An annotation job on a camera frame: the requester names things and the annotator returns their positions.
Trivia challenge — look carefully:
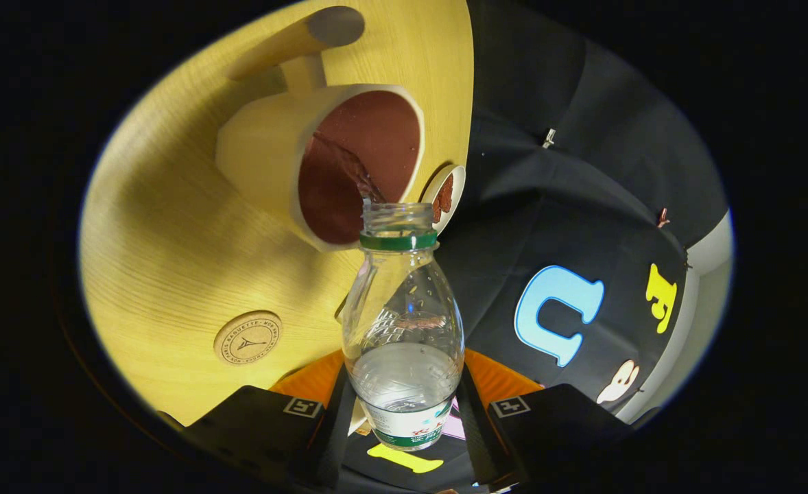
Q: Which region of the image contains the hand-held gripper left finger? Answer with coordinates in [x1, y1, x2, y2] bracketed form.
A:
[183, 350, 357, 491]

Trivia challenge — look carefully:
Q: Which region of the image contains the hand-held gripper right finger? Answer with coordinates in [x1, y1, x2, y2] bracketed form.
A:
[455, 347, 634, 491]

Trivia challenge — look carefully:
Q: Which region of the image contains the cream cup with wooden handle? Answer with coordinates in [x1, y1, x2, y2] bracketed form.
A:
[215, 5, 426, 253]

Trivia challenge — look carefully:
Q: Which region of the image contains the round wooden coaster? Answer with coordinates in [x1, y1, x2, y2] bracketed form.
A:
[213, 311, 283, 366]

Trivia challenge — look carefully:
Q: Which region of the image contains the wooden table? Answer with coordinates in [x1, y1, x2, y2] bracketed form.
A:
[78, 0, 475, 427]

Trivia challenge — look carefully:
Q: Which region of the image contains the white round plate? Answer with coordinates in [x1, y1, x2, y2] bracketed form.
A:
[420, 164, 466, 235]

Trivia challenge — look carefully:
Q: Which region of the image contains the clear plastic juice bottle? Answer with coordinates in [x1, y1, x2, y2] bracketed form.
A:
[342, 202, 466, 451]

